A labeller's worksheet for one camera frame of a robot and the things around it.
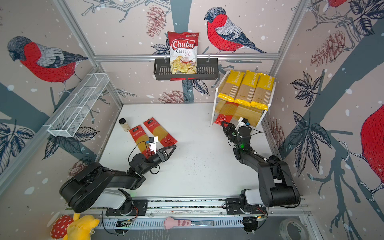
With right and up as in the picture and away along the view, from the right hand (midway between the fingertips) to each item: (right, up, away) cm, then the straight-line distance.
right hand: (220, 123), depth 86 cm
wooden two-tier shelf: (+23, +5, +7) cm, 25 cm away
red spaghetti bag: (-52, -11, +12) cm, 54 cm away
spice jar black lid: (-63, -2, +12) cm, 64 cm away
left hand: (-25, -13, -11) cm, 30 cm away
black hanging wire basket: (-7, +35, +9) cm, 37 cm away
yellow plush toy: (-63, -43, -24) cm, 80 cm away
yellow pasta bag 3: (+22, +17, -8) cm, 29 cm away
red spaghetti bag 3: (+5, +7, +4) cm, 9 cm away
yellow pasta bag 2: (+14, +20, -6) cm, 25 cm away
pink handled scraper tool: (-26, -45, -19) cm, 55 cm away
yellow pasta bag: (+5, +21, -5) cm, 22 cm away
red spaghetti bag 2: (-35, -12, +10) cm, 38 cm away
